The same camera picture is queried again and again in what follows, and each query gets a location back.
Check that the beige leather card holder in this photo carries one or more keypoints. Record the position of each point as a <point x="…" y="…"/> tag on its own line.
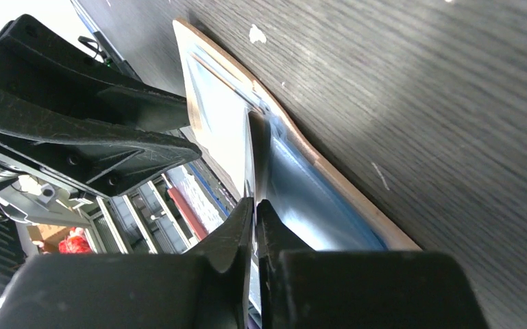
<point x="252" y="139"/>

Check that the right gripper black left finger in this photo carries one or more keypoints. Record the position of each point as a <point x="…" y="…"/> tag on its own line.
<point x="205" y="287"/>

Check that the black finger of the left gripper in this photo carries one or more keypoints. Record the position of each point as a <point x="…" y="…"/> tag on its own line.
<point x="102" y="159"/>
<point x="41" y="67"/>

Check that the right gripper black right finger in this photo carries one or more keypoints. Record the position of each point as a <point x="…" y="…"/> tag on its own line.
<point x="304" y="288"/>

